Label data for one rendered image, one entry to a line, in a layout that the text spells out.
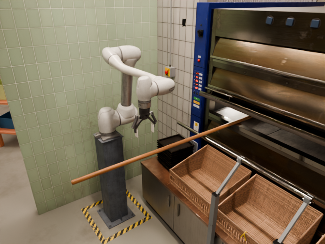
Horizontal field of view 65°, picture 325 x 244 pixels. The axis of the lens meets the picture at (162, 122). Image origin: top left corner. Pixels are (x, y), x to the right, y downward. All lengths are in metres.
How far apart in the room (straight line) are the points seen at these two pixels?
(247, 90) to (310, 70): 0.51
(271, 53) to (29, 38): 1.96
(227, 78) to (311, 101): 0.72
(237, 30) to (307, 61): 0.60
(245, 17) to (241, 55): 0.28
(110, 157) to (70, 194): 0.95
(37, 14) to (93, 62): 0.63
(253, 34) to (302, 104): 0.62
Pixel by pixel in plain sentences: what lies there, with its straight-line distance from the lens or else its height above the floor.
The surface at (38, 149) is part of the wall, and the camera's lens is 2.89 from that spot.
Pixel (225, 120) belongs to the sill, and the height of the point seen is 1.17.
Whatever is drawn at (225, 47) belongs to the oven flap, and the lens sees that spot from 2.29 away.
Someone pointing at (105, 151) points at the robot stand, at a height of 0.89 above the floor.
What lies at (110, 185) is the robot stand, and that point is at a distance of 2.68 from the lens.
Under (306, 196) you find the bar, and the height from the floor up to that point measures 1.17.
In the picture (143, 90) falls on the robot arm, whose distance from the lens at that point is 1.67.
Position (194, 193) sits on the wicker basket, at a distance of 2.24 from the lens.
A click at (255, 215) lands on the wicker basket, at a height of 0.59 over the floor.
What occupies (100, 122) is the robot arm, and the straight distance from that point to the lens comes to 2.38.
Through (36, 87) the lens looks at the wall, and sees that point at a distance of 2.66.
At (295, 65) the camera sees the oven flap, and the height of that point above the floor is 1.78.
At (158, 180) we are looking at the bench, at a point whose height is 0.56.
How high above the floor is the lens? 2.16
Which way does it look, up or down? 25 degrees down
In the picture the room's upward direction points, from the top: straight up
